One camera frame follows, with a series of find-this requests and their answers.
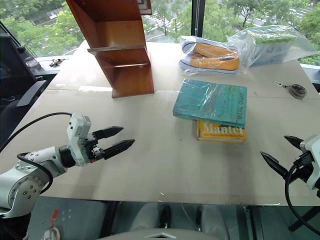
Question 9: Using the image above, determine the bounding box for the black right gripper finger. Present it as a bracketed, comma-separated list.
[283, 135, 305, 151]
[260, 150, 289, 180]

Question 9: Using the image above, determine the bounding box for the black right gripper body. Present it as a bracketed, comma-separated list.
[287, 150, 314, 185]

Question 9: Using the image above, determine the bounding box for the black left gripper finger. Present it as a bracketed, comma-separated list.
[93, 126, 125, 140]
[102, 139, 136, 161]

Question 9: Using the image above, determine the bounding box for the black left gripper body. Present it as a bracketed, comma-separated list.
[83, 130, 106, 164]

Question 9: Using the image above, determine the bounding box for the wooden shelf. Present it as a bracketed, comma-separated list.
[65, 0, 156, 99]

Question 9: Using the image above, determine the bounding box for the yellow book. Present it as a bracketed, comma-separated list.
[196, 120, 247, 145]

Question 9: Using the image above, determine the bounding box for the teal plastic-wrapped book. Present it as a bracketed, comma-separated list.
[172, 78, 249, 129]

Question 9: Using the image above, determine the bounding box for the small metal key clip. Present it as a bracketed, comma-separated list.
[272, 80, 291, 89]

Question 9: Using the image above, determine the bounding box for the red tag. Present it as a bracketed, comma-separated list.
[50, 209, 60, 229]

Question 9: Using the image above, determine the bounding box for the grey rounded robot leg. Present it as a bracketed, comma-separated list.
[199, 204, 230, 240]

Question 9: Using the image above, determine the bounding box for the bunch of dark keys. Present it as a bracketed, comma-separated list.
[48, 57, 67, 68]

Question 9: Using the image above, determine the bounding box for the large clear plastic bag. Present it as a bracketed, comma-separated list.
[225, 24, 320, 69]

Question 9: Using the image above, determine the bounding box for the green and white box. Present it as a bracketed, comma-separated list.
[251, 30, 299, 66]

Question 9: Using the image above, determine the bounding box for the clear plastic shoe bag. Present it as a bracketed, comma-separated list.
[177, 34, 251, 77]

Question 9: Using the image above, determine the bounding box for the yellow canvas sneaker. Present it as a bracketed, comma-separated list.
[181, 41, 239, 60]
[179, 53, 241, 76]

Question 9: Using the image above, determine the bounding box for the black office chair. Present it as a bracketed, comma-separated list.
[0, 20, 49, 147]

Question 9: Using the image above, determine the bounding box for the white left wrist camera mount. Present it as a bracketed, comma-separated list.
[66, 112, 93, 167]

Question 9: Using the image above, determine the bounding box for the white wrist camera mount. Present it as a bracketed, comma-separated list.
[299, 134, 320, 190]
[66, 112, 93, 167]

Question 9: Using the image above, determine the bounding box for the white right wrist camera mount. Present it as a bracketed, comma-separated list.
[299, 134, 320, 190]

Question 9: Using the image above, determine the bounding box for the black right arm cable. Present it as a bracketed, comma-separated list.
[284, 155, 320, 232]

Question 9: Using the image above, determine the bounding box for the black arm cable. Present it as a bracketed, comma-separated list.
[0, 112, 74, 196]
[284, 155, 320, 232]

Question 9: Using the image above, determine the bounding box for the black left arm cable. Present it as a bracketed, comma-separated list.
[0, 112, 74, 196]

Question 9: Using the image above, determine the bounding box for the dark window frame post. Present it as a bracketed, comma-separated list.
[190, 0, 207, 39]

